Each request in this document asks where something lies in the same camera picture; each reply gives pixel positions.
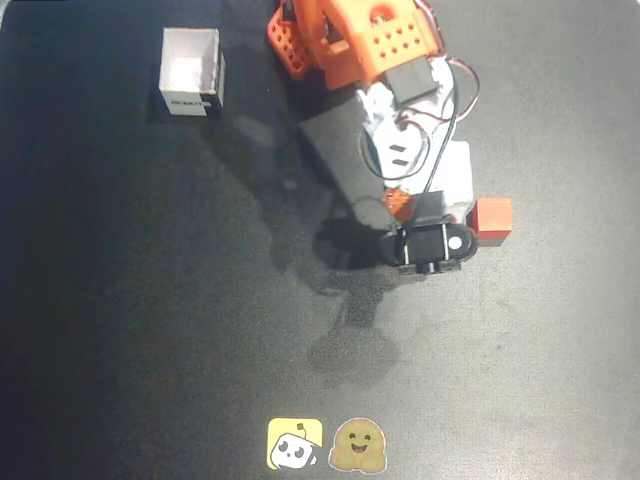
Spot black table mat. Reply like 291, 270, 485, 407
0, 0, 640, 480

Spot white cardboard box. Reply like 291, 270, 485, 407
158, 27, 227, 118

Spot yellow robot sticker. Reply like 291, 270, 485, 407
266, 417, 324, 471

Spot black cable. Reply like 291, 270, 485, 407
399, 59, 460, 236

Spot black gripper-mounted camera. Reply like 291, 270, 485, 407
378, 189, 480, 275

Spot red cube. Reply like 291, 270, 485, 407
472, 196, 514, 240

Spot hugging face emoji sticker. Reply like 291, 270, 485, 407
327, 417, 389, 474

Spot grey looped cable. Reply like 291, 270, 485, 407
359, 124, 432, 182

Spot white cable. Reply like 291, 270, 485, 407
399, 55, 482, 126

